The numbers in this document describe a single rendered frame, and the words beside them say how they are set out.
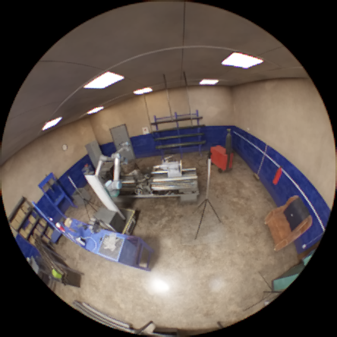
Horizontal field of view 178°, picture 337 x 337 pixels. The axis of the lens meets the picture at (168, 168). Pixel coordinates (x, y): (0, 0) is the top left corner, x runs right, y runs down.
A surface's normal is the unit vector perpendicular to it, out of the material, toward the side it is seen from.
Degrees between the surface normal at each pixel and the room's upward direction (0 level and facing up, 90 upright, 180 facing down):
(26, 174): 90
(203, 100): 90
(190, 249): 0
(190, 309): 0
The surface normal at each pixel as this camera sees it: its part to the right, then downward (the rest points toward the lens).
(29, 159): 0.98, -0.09
